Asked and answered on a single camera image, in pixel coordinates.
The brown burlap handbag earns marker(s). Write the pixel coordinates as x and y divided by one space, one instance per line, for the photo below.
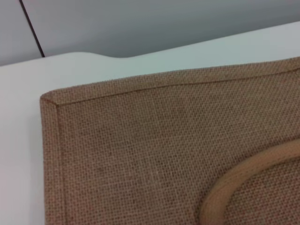
164 145

